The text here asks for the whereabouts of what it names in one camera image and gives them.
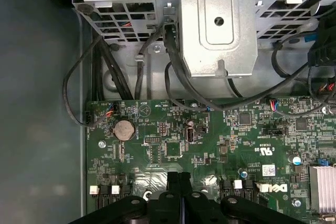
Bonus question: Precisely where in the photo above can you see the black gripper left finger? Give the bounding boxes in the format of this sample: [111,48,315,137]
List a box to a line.
[68,172,182,224]

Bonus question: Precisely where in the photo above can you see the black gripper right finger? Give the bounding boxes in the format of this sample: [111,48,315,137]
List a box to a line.
[179,172,299,224]

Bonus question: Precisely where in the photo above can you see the RAM slot black clips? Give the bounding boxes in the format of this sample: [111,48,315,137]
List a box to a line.
[220,180,232,200]
[243,179,255,200]
[99,185,111,209]
[121,185,132,201]

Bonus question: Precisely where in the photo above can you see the RAM slot white clips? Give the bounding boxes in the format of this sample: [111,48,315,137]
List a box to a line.
[110,185,121,206]
[88,185,100,210]
[233,179,244,198]

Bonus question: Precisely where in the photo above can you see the green motherboard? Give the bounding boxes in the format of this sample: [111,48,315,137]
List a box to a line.
[85,98,336,224]

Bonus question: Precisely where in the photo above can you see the internal USB port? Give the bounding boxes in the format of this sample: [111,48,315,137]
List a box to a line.
[185,126,195,144]

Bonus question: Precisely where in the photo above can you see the round coin cell battery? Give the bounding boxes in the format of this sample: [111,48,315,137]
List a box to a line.
[112,119,136,141]

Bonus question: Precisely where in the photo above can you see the silver finned heatsink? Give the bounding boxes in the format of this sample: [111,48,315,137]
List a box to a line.
[308,165,336,214]

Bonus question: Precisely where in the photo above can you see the silver metal drive cage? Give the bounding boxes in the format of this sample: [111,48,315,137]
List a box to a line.
[70,0,336,99]

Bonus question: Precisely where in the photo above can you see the open black PC case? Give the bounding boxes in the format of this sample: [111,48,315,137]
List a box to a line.
[0,0,318,224]

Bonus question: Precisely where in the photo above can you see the black clipped cable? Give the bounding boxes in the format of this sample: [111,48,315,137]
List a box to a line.
[134,26,166,99]

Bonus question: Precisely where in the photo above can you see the thick black cable bundle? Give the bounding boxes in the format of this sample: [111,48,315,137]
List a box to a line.
[93,37,133,101]

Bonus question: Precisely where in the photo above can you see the thin black fan wire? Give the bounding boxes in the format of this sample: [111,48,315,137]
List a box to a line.
[61,35,106,128]

